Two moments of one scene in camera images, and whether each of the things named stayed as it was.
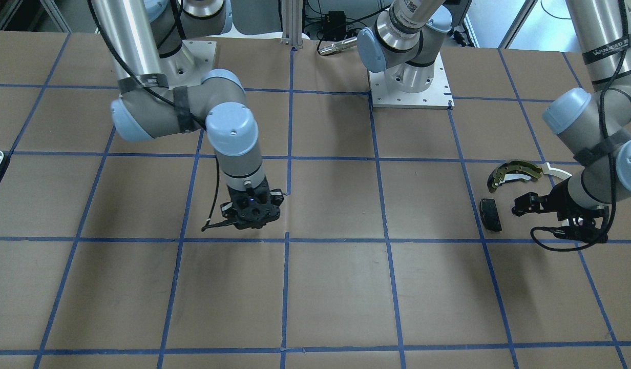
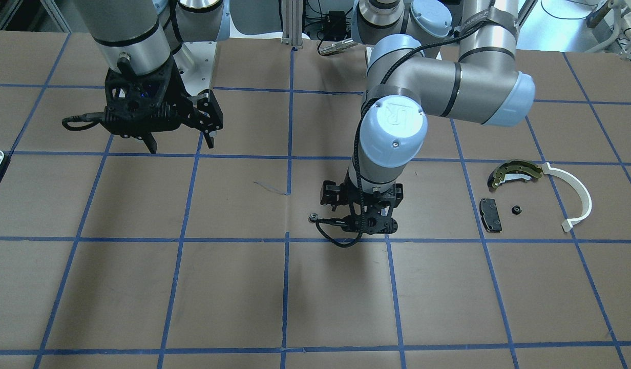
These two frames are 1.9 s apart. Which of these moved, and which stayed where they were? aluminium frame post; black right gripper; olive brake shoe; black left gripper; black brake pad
Moved: black left gripper; black right gripper
Stayed: black brake pad; olive brake shoe; aluminium frame post
